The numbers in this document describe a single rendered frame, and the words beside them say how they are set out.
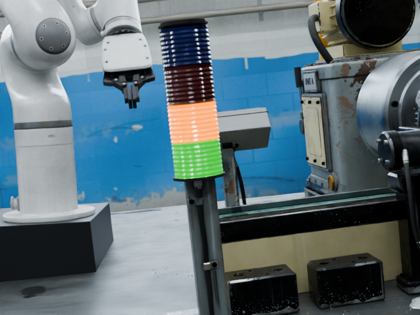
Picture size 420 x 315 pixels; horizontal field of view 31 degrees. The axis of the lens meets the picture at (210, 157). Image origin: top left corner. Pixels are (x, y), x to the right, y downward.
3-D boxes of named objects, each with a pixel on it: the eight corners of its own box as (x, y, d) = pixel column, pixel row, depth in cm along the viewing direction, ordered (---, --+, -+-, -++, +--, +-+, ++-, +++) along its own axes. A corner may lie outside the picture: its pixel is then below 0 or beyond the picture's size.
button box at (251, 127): (268, 148, 149) (262, 127, 152) (272, 126, 143) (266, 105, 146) (183, 157, 147) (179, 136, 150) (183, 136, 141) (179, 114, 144)
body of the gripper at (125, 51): (97, 27, 156) (102, 67, 150) (146, 22, 157) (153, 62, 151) (100, 52, 162) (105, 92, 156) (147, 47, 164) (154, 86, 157)
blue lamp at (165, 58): (209, 64, 93) (205, 28, 93) (215, 62, 87) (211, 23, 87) (160, 69, 93) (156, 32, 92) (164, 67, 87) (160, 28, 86)
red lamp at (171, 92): (212, 100, 94) (209, 64, 93) (219, 100, 88) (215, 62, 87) (164, 105, 93) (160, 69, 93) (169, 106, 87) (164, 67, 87)
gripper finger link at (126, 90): (112, 75, 152) (115, 101, 148) (128, 74, 152) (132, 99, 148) (113, 85, 154) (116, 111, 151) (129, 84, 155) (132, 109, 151)
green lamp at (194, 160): (219, 172, 95) (216, 136, 94) (227, 177, 89) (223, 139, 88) (172, 177, 94) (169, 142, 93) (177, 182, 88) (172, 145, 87)
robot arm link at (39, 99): (22, 129, 148) (14, 7, 147) (-1, 129, 165) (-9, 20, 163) (80, 125, 154) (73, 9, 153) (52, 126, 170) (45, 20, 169)
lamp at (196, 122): (216, 136, 94) (212, 100, 94) (223, 139, 88) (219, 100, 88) (169, 142, 93) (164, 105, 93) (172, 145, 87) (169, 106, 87)
